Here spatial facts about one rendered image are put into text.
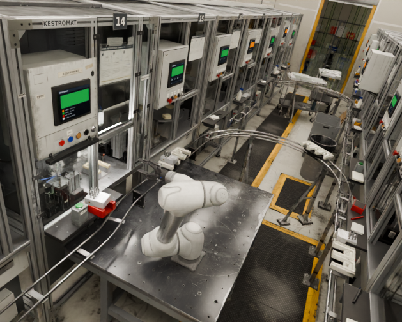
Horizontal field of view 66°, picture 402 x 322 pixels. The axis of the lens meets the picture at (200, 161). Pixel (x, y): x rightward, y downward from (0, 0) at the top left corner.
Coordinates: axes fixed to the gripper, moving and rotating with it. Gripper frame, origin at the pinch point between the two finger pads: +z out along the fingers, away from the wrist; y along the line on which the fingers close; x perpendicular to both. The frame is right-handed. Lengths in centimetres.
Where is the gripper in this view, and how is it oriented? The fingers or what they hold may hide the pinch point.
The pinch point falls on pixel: (142, 166)
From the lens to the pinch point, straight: 215.0
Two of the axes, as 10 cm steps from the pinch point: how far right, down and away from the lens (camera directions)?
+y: 1.6, -8.6, -4.9
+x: -4.2, 3.9, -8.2
